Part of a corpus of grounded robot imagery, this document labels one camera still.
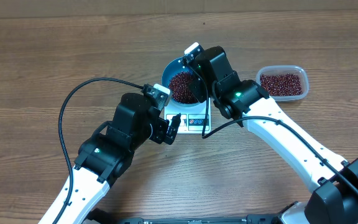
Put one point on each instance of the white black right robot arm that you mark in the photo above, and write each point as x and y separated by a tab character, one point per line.
329	177

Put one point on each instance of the red beans in bowl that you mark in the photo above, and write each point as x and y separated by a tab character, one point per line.
179	85

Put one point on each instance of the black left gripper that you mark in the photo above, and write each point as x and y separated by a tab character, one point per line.
161	126

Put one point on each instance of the white digital kitchen scale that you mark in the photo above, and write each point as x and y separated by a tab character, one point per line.
192	116

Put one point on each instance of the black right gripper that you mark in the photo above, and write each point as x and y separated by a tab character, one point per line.
197	88

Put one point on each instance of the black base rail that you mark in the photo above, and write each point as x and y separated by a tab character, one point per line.
98	216

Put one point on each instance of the teal metal bowl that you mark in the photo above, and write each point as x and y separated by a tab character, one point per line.
172	69

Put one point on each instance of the red adzuki beans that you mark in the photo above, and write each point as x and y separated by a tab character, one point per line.
282	85

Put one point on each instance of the clear plastic container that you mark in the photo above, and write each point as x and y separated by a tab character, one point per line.
284	69

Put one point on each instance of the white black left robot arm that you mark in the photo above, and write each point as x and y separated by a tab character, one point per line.
109	152

